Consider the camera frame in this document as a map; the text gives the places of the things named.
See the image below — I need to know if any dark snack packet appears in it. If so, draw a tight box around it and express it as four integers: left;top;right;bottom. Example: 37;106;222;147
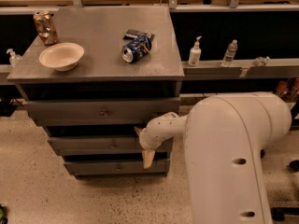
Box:
123;29;154;41

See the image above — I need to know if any white pump bottle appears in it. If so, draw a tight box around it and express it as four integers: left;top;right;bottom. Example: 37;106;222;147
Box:
188;36;201;66

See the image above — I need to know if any grey top drawer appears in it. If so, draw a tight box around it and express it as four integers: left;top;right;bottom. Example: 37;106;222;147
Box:
24;97;180;126

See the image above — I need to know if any orange soda can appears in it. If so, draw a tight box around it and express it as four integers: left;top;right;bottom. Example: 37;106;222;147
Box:
34;11;58;46

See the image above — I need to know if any clear water bottle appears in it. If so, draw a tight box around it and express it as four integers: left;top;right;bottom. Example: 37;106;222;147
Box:
221;39;238;67

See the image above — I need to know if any grey drawer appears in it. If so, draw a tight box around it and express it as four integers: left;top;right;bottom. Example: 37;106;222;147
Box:
47;133;174;157
64;159;170;176
24;97;180;126

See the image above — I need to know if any clear pump bottle left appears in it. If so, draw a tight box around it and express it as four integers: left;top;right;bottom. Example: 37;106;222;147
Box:
7;49;21;67

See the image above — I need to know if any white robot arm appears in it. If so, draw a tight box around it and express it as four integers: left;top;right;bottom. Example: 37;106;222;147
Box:
135;92;292;224

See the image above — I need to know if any orange bottle left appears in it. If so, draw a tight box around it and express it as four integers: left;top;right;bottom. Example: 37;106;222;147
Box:
274;80;288;97

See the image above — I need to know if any blue pepsi can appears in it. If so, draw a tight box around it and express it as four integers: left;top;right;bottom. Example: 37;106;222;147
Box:
121;35;151;63

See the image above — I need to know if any crumpled plastic wrapper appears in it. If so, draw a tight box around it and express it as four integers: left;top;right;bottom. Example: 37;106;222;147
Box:
253;57;270;66

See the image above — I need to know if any white bowl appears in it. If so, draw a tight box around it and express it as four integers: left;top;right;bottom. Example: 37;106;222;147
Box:
39;42;84;72

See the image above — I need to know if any orange bottle right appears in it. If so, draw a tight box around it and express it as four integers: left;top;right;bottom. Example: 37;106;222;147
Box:
286;78;299;101

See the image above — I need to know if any black chair caster base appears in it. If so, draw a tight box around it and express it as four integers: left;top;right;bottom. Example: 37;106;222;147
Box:
270;160;299;221

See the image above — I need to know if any orange bottle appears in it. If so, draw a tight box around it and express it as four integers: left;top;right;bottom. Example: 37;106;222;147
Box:
274;80;288;97
286;78;299;101

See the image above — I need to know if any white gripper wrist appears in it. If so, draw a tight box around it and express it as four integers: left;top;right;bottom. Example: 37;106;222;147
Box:
134;126;162;169

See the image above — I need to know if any grey drawer cabinet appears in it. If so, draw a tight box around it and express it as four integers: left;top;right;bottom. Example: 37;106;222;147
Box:
7;5;185;181

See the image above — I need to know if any grey bottom drawer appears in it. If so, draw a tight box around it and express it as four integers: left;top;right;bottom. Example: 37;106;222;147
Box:
64;159;170;176

